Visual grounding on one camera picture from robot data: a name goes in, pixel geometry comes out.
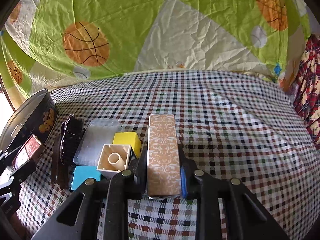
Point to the checkered tablecloth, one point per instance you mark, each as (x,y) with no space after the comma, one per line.
(231,125)

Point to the basketball print bed sheet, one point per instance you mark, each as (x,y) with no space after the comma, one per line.
(55,43)

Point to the red plaid bear cloth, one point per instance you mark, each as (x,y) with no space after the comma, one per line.
(307,80)

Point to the yellow toy cube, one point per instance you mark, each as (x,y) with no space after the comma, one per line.
(128,138)

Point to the blue toy block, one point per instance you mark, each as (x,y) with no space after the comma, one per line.
(81,173)

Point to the white sun toy block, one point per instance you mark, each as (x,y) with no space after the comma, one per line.
(113,159)

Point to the round metal tin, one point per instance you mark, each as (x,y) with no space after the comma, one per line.
(36,116)

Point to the patterned rectangular box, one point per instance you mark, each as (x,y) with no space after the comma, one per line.
(163,163)

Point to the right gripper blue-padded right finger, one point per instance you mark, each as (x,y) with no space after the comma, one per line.
(198,185)

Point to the copper makeup palette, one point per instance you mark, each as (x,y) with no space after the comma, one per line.
(32,149)

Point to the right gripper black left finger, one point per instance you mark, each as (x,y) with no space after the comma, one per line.
(127,185)

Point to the clear plastic box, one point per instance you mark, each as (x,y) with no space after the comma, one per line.
(98,133)

